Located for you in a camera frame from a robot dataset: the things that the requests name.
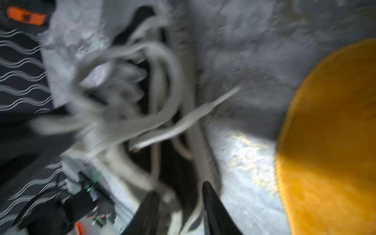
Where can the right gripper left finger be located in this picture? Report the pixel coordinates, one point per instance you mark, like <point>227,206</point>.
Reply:
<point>145,221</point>

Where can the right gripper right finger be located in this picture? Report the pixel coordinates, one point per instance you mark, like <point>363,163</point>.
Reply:
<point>216,217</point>

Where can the black white sneaker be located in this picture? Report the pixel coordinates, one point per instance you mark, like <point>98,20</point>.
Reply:
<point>134,112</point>

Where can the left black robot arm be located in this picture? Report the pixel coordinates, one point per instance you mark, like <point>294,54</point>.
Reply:
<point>36,194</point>

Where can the right yellow insole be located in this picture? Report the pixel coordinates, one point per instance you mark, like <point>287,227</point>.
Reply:
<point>326,150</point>

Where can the black plastic tool case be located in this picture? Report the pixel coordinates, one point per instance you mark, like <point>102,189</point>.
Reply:
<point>32,16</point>

